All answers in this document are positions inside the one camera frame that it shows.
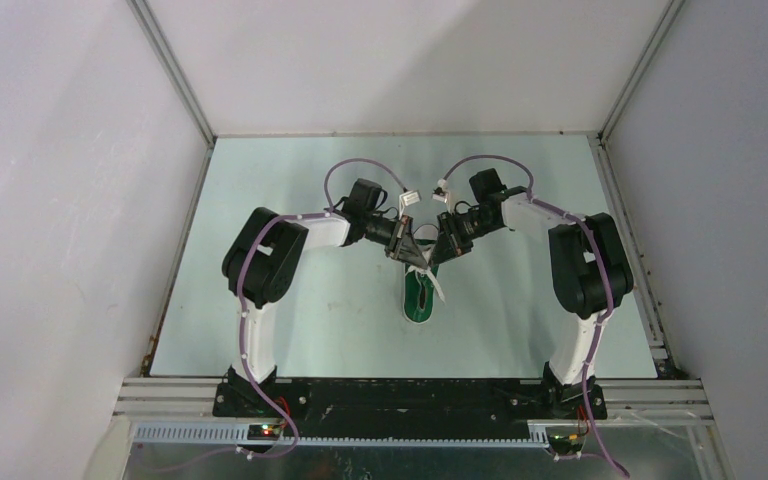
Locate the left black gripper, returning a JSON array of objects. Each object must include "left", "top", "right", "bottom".
[{"left": 363, "top": 213, "right": 427, "bottom": 270}]

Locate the right controller board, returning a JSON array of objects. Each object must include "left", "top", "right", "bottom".
[{"left": 548, "top": 434, "right": 587, "bottom": 457}]

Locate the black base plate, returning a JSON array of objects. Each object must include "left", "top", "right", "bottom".
[{"left": 212, "top": 372, "right": 608, "bottom": 440}]

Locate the left controller board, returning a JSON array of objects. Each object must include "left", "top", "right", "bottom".
[{"left": 246, "top": 423, "right": 283, "bottom": 442}]

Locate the green canvas sneaker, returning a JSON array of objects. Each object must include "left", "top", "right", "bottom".
[{"left": 402, "top": 224, "right": 439, "bottom": 324}]

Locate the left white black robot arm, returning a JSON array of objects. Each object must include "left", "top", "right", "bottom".
[{"left": 221, "top": 179, "right": 431, "bottom": 417}]

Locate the grey slotted cable duct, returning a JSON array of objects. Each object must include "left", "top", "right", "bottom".
[{"left": 133, "top": 421, "right": 549, "bottom": 449}]

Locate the white shoelace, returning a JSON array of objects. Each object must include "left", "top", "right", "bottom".
[{"left": 405, "top": 265, "right": 446, "bottom": 303}]

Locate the controller board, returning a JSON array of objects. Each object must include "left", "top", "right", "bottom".
[
  {"left": 548, "top": 434, "right": 587, "bottom": 457},
  {"left": 246, "top": 423, "right": 283, "bottom": 442}
]

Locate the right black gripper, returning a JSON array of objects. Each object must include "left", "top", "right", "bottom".
[{"left": 429, "top": 210, "right": 499, "bottom": 268}]

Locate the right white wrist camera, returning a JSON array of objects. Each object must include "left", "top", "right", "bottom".
[{"left": 432, "top": 179, "right": 456, "bottom": 213}]

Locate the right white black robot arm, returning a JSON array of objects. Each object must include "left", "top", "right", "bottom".
[{"left": 429, "top": 169, "right": 634, "bottom": 420}]

